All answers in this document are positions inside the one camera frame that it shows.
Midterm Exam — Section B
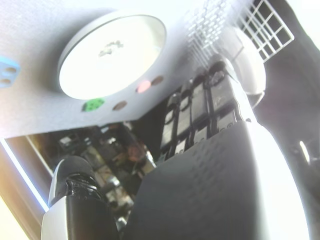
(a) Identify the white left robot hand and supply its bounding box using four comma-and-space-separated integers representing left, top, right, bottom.
41, 58, 312, 240

